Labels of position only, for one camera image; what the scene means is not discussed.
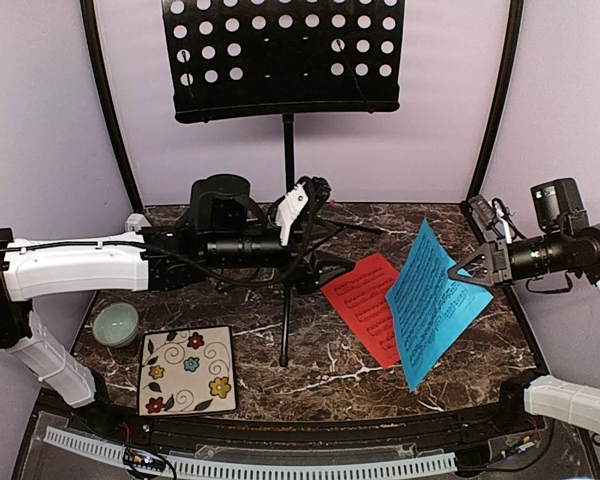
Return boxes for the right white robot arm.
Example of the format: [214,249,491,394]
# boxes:
[448,178,600,436]

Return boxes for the square floral ceramic plate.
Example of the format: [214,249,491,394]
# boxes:
[137,325,238,418]

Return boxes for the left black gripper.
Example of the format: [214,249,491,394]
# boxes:
[205,218,357,295]

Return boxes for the left black frame post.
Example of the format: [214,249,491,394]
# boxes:
[79,0,144,213]

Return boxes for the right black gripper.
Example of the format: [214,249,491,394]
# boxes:
[450,228,569,288]

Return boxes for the blue sheet music page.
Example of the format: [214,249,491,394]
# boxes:
[386,221,493,392]

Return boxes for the black perforated music stand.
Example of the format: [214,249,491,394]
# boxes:
[160,0,404,369]

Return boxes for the white slotted cable duct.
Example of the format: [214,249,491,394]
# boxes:
[43,427,457,479]

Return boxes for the red sheet music page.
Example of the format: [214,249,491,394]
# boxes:
[321,253,400,370]

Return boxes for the small green circuit board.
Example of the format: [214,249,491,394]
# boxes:
[122,449,167,474]

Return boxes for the white metronome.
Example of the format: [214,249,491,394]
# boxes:
[124,213,150,233]

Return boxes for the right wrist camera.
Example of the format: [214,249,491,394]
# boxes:
[468,194,497,228]

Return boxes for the pale green ceramic bowl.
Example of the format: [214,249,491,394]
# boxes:
[92,303,139,348]

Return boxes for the black frame post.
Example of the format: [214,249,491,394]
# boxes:
[79,0,144,213]
[466,0,525,201]

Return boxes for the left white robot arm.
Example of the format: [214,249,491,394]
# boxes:
[0,174,330,436]

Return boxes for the right black frame post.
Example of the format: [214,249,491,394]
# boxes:
[466,0,525,201]

